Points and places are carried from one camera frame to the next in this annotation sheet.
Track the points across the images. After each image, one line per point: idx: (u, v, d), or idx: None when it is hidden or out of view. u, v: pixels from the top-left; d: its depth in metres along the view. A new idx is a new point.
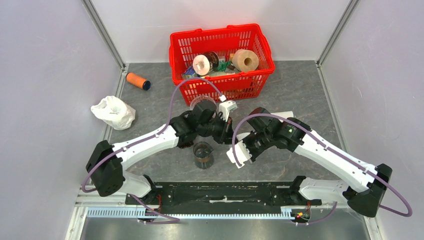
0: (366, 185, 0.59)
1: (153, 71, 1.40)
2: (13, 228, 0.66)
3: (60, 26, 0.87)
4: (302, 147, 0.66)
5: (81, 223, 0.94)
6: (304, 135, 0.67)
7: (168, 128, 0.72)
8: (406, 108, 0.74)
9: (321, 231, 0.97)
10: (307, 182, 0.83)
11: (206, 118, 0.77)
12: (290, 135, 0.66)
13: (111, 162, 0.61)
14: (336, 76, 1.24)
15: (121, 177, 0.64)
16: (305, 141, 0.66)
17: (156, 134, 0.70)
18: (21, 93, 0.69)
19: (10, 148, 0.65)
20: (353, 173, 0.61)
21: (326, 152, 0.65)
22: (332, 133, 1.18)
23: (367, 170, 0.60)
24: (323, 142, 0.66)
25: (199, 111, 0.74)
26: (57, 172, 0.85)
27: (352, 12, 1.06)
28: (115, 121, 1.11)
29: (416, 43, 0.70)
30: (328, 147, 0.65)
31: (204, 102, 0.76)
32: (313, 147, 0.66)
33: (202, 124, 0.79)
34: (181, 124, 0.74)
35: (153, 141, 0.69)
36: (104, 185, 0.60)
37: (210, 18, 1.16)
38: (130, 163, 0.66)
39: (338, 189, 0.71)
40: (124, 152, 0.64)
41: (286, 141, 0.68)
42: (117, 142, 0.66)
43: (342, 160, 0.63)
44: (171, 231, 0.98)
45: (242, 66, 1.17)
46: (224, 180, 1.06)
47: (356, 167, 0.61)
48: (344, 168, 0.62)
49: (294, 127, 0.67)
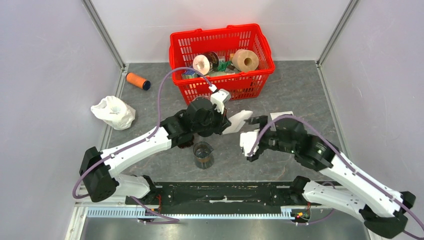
0: (392, 213, 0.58)
1: (153, 71, 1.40)
2: (13, 228, 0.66)
3: (60, 26, 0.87)
4: (332, 170, 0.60)
5: (81, 223, 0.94)
6: (334, 157, 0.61)
7: (158, 131, 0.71)
8: (406, 108, 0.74)
9: (321, 230, 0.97)
10: (313, 186, 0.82)
11: (202, 117, 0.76)
12: (320, 157, 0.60)
13: (100, 169, 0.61)
14: (336, 76, 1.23)
15: (113, 182, 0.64)
16: (335, 164, 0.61)
17: (146, 138, 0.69)
18: (20, 93, 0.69)
19: (10, 147, 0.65)
20: (381, 199, 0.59)
21: (356, 177, 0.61)
22: (332, 133, 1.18)
23: (394, 198, 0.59)
24: (352, 166, 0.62)
25: (193, 111, 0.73)
26: (57, 171, 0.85)
27: (352, 12, 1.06)
28: (115, 121, 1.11)
29: (415, 43, 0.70)
30: (357, 172, 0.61)
31: (199, 101, 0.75)
32: (342, 170, 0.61)
33: (198, 124, 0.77)
34: (175, 125, 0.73)
35: (144, 146, 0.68)
36: (95, 192, 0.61)
37: (210, 18, 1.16)
38: (120, 168, 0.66)
39: (354, 205, 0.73)
40: (112, 159, 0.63)
41: (314, 162, 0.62)
42: (106, 149, 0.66)
43: (371, 186, 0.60)
44: (171, 231, 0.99)
45: (242, 67, 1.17)
46: (224, 180, 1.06)
47: (383, 194, 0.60)
48: (372, 194, 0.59)
49: (323, 148, 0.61)
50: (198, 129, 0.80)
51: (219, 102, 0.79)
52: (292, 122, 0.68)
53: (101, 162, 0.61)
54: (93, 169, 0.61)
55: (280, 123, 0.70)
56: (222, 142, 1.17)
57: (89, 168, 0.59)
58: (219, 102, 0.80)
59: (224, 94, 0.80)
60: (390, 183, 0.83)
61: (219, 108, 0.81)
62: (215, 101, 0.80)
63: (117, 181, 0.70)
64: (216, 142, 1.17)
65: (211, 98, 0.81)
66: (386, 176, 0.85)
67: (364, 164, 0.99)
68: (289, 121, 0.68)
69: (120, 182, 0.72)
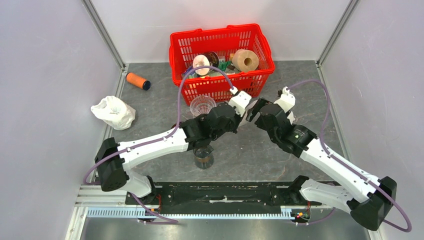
0: (366, 195, 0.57)
1: (153, 71, 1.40)
2: (13, 228, 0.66)
3: (59, 26, 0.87)
4: (306, 152, 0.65)
5: (81, 223, 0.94)
6: (313, 141, 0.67)
7: (178, 131, 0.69)
8: (406, 108, 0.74)
9: (321, 230, 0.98)
10: (309, 183, 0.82)
11: (223, 125, 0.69)
12: (296, 141, 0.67)
13: (115, 161, 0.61)
14: (336, 76, 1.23)
15: (124, 175, 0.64)
16: (310, 146, 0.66)
17: (164, 137, 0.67)
18: (21, 94, 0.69)
19: (11, 147, 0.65)
20: (355, 182, 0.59)
21: (330, 160, 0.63)
22: (332, 133, 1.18)
23: (369, 180, 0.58)
24: (328, 149, 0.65)
25: (215, 118, 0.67)
26: (57, 171, 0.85)
27: (352, 13, 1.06)
28: (115, 121, 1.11)
29: (415, 43, 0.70)
30: (332, 154, 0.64)
31: (222, 108, 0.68)
32: (317, 153, 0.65)
33: (218, 130, 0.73)
34: (195, 128, 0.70)
35: (161, 145, 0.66)
36: (105, 182, 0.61)
37: (210, 18, 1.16)
38: (133, 164, 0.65)
39: (343, 198, 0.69)
40: (128, 153, 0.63)
41: (292, 146, 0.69)
42: (123, 142, 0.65)
43: (345, 169, 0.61)
44: (171, 231, 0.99)
45: (242, 66, 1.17)
46: (224, 180, 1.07)
47: (358, 176, 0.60)
48: (345, 176, 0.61)
49: (301, 133, 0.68)
50: (219, 134, 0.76)
51: (241, 106, 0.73)
52: (275, 108, 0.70)
53: (117, 154, 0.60)
54: (108, 160, 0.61)
55: (265, 109, 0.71)
56: (222, 142, 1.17)
57: (105, 157, 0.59)
58: (240, 106, 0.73)
59: (246, 98, 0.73)
60: None
61: (238, 112, 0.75)
62: (235, 104, 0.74)
63: (128, 175, 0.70)
64: (216, 142, 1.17)
65: (232, 100, 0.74)
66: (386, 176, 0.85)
67: (364, 164, 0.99)
68: (271, 108, 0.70)
69: (130, 177, 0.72)
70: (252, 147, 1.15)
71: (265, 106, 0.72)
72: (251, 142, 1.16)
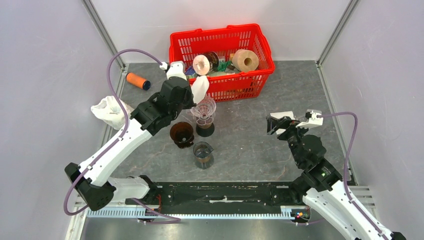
0: None
1: (153, 71, 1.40)
2: (13, 229, 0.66)
3: (60, 26, 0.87)
4: (330, 193, 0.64)
5: (81, 222, 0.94)
6: (337, 183, 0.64)
7: (131, 123, 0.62)
8: (406, 108, 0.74)
9: (321, 230, 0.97)
10: (317, 194, 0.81)
11: (179, 97, 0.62)
12: (322, 179, 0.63)
13: (83, 184, 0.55)
14: (336, 76, 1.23)
15: (104, 189, 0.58)
16: (334, 188, 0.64)
17: (119, 137, 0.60)
18: (21, 94, 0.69)
19: (10, 148, 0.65)
20: (369, 231, 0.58)
21: (350, 205, 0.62)
22: (332, 133, 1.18)
23: (383, 233, 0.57)
24: (350, 194, 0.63)
25: (167, 92, 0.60)
26: (56, 171, 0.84)
27: (352, 12, 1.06)
28: (115, 121, 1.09)
29: (415, 44, 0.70)
30: (353, 200, 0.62)
31: (172, 80, 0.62)
32: (339, 195, 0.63)
33: (177, 105, 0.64)
34: (149, 109, 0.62)
35: (119, 146, 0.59)
36: (91, 204, 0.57)
37: (211, 18, 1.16)
38: (107, 176, 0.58)
39: (352, 232, 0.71)
40: (92, 171, 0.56)
41: (315, 182, 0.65)
42: (83, 162, 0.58)
43: (362, 217, 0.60)
44: (171, 231, 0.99)
45: (242, 66, 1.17)
46: (224, 180, 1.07)
47: (373, 226, 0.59)
48: (361, 223, 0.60)
49: (329, 172, 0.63)
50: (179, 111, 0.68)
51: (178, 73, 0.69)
52: (318, 144, 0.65)
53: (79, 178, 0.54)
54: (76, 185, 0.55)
55: (306, 141, 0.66)
56: (222, 142, 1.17)
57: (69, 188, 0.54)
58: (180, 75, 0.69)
59: (179, 64, 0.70)
60: (390, 184, 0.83)
61: None
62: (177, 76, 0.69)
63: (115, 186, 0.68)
64: (216, 142, 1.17)
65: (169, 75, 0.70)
66: (386, 176, 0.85)
67: (364, 164, 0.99)
68: (313, 143, 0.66)
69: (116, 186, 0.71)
70: (252, 146, 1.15)
71: (307, 137, 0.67)
72: (251, 142, 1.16)
